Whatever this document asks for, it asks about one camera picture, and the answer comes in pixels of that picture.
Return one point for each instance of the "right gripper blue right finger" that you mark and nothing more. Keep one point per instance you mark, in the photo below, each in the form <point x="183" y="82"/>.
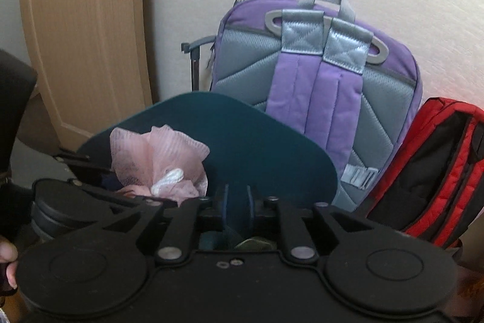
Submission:
<point x="252" y="201"/>

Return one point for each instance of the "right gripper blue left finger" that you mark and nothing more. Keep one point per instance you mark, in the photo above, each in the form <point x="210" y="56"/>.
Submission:
<point x="224" y="205"/>

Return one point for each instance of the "pink mesh bath sponge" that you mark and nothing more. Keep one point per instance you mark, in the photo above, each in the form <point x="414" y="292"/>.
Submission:
<point x="162" y="163"/>

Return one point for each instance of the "dark teal trash bin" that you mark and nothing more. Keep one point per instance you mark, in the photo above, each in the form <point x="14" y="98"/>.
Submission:
<point x="294" y="177"/>

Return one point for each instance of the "person's hand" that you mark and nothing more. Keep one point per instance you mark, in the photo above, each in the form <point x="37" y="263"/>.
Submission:
<point x="9" y="256"/>

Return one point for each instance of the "purple grey backpack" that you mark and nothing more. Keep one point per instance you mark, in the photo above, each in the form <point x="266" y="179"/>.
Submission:
<point x="313" y="66"/>

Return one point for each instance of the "red black backpack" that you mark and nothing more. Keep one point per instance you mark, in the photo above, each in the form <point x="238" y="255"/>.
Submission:
<point x="433" y="187"/>

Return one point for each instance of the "light wooden door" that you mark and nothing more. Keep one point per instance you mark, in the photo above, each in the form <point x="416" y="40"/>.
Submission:
<point x="90" y="56"/>

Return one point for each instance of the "folded grey trolley frame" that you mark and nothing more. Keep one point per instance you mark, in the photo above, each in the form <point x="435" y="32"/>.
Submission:
<point x="193" y="50"/>

